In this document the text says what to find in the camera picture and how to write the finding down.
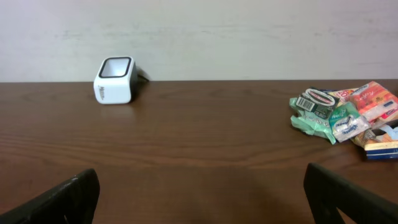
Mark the white barcode scanner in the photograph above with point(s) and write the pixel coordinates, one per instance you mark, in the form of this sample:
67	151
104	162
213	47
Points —
116	81

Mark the white snack bag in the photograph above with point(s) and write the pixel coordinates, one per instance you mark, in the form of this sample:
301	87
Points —
380	140

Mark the orange tissue pack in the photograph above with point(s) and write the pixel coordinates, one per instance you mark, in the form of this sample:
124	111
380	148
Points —
372	100

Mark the black box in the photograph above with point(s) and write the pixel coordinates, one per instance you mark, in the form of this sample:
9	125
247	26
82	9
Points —
318	102

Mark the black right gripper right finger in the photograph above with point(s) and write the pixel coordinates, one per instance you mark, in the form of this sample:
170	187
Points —
328	194

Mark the teal wet wipes pack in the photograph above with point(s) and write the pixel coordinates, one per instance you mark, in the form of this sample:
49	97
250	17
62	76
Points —
307	121

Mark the teal kleenex tissue pack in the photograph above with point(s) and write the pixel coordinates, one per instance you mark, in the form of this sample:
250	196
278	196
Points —
346	122

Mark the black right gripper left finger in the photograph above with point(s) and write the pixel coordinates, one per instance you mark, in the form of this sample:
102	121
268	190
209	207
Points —
72	201

